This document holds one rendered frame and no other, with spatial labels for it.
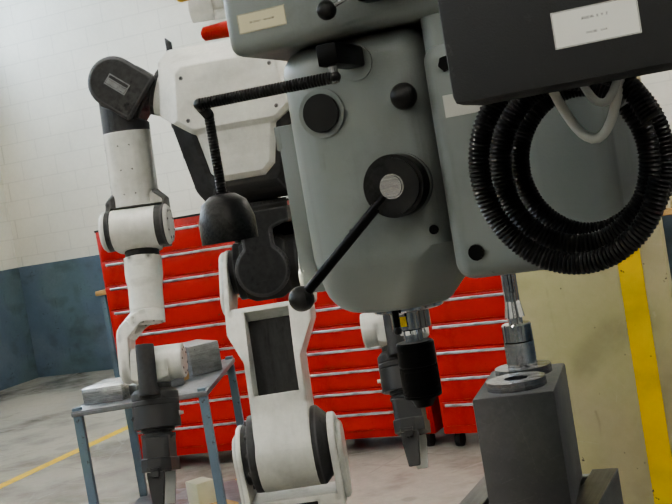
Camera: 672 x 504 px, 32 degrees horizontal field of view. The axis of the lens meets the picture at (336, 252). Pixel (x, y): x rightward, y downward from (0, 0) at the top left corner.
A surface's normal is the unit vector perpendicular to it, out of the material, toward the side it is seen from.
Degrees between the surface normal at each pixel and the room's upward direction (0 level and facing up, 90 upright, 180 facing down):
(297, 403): 76
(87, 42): 90
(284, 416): 66
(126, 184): 88
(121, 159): 88
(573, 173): 90
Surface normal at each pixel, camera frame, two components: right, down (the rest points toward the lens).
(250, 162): -0.07, 0.07
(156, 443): -0.05, -0.17
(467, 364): -0.50, 0.13
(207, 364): 0.52, -0.04
